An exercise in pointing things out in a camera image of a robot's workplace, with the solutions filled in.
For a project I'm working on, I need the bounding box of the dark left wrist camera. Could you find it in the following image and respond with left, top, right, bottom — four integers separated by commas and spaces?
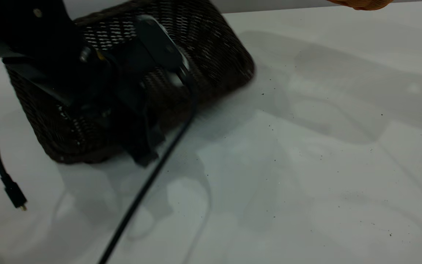
134, 15, 191, 87

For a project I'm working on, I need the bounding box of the long black camera cable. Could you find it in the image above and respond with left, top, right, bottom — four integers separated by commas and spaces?
97, 70, 199, 264

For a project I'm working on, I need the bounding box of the black wicker basket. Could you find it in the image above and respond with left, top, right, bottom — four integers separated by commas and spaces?
4, 0, 255, 164

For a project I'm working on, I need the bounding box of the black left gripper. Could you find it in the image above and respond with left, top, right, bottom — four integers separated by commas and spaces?
3, 40, 175, 168

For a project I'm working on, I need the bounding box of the orange wicker basket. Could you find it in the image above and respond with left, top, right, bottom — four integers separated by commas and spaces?
326, 0, 394, 11

